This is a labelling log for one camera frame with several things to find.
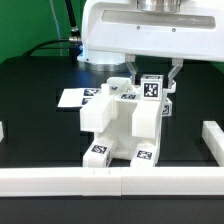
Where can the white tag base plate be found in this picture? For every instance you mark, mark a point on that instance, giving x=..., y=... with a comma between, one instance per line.
x=76, y=97

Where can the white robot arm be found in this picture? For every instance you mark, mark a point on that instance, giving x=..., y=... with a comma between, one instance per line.
x=159, y=5

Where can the white front fence rail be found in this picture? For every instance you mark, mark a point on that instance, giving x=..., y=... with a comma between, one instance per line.
x=121, y=181

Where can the white left fence rail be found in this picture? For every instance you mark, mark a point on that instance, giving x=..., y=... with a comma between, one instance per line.
x=1, y=131

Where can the white fence rail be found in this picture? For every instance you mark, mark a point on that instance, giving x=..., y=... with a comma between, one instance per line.
x=1, y=131
x=121, y=181
x=213, y=136

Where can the white tagged cube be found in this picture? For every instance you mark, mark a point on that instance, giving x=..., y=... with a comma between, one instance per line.
x=151, y=86
x=167, y=108

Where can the white right fence rail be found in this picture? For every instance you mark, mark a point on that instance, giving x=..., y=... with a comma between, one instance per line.
x=213, y=136

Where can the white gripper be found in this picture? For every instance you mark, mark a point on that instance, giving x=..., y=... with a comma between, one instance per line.
x=136, y=27

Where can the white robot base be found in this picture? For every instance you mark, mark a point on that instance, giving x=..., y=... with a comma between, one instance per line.
x=104, y=61

